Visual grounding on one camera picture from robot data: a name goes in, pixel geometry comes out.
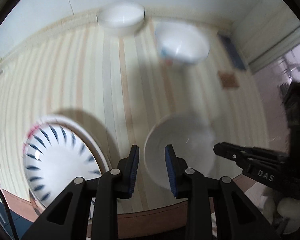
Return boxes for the white gloved right hand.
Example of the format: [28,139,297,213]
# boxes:
[260,187,300,234]

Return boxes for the white bowl blue pink pattern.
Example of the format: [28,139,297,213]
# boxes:
[154,22,210,68]

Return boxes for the black cable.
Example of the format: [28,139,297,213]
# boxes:
[0,172,19,240]

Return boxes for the plain white bowl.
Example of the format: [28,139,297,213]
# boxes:
[96,1,146,37]

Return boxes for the brown label on mat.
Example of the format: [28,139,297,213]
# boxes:
[218,71,239,89]

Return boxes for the white plate blue stripes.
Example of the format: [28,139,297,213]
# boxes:
[23,115,111,215]

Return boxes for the white bowl red flowers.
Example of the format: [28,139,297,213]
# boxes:
[144,114,216,189]

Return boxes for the blue sponge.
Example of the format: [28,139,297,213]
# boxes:
[218,32,247,71]

